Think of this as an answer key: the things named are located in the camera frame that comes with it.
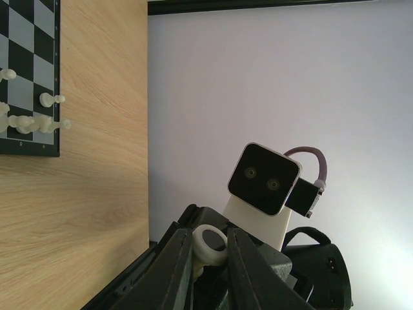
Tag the white pawn d file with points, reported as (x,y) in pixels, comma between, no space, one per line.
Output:
(203,254)

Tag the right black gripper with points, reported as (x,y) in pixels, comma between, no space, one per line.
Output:
(211,289)

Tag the white pawn h file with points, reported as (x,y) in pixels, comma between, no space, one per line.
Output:
(47,100)

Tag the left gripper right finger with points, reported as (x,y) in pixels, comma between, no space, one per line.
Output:
(253,284)

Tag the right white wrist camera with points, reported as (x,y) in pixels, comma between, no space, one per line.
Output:
(266,187)

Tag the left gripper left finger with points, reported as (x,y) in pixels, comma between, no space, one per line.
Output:
(168,284)

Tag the black and silver chessboard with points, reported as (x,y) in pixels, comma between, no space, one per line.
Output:
(30,45)

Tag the white pawn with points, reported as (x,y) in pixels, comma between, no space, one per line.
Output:
(7,74)

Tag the black aluminium frame rail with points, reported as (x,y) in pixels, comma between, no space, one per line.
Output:
(158,8)

